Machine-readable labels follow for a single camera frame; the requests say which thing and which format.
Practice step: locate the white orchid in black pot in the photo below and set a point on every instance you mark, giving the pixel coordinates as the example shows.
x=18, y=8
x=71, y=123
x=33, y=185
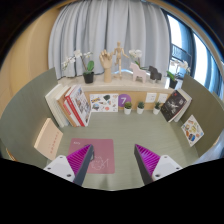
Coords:
x=173, y=83
x=88, y=77
x=135, y=53

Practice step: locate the tan covered book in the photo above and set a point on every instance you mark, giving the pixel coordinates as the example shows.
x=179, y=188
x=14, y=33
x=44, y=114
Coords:
x=66, y=110

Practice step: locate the colourful food sticker sheet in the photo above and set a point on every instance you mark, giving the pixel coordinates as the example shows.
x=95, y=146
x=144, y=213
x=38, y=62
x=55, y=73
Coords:
x=192, y=130

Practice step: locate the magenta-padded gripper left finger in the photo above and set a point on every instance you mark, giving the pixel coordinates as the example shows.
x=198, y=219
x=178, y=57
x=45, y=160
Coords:
x=60, y=166

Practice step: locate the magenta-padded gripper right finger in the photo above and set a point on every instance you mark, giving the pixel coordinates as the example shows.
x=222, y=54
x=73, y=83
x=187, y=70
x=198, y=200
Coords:
x=165, y=166

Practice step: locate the dark wooden horse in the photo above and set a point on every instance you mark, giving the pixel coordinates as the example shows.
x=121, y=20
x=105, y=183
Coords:
x=155, y=74

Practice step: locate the pink wooden horse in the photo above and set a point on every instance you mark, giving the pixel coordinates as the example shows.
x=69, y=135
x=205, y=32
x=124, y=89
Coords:
x=138, y=73

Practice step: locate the wooden artist mannequin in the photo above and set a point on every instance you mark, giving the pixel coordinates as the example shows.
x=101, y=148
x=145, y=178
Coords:
x=118, y=55

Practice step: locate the small succulent in white pot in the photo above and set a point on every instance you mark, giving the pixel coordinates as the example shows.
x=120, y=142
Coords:
x=140, y=110
x=156, y=111
x=127, y=111

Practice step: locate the red and white book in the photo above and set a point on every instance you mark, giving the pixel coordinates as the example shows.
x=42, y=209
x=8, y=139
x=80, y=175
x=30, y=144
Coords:
x=71, y=108

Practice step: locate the white doodle sticker sheet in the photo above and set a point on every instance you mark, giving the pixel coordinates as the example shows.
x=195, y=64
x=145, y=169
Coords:
x=104, y=102

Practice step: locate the grey pleated curtain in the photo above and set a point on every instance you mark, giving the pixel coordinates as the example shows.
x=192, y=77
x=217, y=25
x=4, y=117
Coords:
x=100, y=26

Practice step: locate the dark-framed window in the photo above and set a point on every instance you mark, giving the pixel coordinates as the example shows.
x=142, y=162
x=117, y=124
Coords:
x=200, y=56

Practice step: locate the wooden hand model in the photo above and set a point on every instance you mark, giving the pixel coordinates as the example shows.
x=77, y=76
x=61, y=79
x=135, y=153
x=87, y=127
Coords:
x=106, y=61

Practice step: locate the grey-green desk partition panel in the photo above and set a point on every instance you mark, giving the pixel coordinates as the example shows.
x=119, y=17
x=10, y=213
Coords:
x=23, y=113
x=208, y=106

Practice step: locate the purple round number sign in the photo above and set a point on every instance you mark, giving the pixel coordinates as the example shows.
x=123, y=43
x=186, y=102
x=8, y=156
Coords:
x=122, y=98

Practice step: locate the dark book with red corner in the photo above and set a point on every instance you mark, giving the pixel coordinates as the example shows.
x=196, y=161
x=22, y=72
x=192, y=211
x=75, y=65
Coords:
x=173, y=105

